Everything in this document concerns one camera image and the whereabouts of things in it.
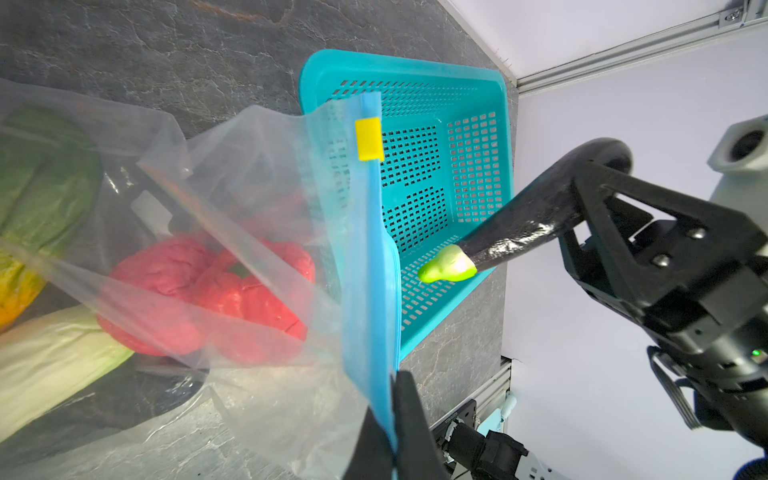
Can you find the pink red round fruit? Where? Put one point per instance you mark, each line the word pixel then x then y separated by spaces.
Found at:
pixel 170 269

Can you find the orange green corn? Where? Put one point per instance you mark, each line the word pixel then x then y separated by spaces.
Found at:
pixel 51 176

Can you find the teal plastic basket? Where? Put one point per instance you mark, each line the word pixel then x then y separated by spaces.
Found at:
pixel 448 161

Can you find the white radish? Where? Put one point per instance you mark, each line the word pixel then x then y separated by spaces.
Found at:
pixel 48 359

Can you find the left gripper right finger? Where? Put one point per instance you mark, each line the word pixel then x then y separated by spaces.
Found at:
pixel 417 456

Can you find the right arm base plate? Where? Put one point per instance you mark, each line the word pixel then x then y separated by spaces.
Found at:
pixel 492 455

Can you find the small red pepper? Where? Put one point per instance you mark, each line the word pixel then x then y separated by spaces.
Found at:
pixel 260 327

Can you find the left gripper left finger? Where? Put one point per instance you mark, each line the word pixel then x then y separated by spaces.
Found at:
pixel 373 458

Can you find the clear zip top bag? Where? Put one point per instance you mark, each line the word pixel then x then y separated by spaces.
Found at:
pixel 249 263

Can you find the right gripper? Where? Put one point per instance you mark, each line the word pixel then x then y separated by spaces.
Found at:
pixel 690 274

